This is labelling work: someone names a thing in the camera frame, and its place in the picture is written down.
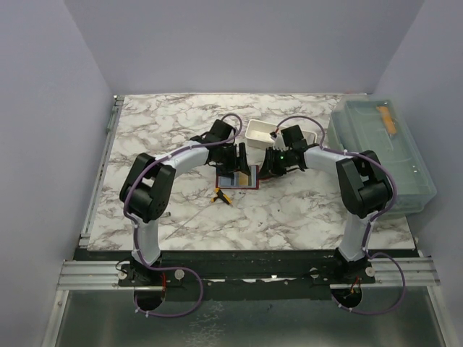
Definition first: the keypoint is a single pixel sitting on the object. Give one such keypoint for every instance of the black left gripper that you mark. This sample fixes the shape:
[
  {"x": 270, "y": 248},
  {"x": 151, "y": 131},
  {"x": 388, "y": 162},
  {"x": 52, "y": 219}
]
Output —
[{"x": 238, "y": 163}]

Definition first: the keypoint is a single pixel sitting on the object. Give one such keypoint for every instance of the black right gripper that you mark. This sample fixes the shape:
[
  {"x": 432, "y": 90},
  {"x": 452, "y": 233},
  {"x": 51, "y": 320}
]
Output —
[{"x": 268, "y": 168}]

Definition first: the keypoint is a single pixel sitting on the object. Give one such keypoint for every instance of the gold credit card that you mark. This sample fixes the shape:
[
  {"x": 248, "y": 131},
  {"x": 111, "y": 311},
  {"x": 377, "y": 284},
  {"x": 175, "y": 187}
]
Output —
[{"x": 244, "y": 180}]

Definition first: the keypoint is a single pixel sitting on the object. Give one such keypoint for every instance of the red card holder wallet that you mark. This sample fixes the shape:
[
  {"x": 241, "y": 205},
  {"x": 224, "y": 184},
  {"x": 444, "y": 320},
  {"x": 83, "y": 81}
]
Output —
[{"x": 231, "y": 180}]

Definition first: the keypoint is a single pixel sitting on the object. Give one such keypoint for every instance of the white rectangular plastic tray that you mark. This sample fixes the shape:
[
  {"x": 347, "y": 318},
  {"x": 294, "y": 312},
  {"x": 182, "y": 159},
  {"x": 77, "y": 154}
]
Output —
[{"x": 258, "y": 132}]

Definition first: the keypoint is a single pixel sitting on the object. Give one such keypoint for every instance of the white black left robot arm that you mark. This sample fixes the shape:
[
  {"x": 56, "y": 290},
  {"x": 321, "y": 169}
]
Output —
[{"x": 147, "y": 189}]

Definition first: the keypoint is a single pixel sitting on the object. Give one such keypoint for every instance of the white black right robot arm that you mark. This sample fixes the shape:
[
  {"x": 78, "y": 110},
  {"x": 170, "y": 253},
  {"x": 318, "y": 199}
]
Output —
[{"x": 364, "y": 186}]

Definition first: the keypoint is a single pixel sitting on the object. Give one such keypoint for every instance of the clear plastic storage box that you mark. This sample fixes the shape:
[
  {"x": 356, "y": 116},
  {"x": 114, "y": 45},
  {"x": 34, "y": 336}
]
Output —
[{"x": 356, "y": 126}]

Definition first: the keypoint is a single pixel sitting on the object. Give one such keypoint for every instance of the orange tool in box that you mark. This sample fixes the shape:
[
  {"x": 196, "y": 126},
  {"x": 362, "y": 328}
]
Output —
[{"x": 387, "y": 120}]

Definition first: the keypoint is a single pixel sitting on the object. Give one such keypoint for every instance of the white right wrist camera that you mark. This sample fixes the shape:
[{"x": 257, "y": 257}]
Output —
[{"x": 278, "y": 141}]

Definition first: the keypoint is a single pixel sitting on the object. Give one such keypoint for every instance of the yellow black T-handle hex key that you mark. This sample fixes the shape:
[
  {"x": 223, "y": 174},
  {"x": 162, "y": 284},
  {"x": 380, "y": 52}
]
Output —
[{"x": 218, "y": 195}]

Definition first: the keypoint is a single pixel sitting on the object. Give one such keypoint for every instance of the black aluminium mounting rail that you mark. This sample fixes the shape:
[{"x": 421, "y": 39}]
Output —
[{"x": 242, "y": 275}]

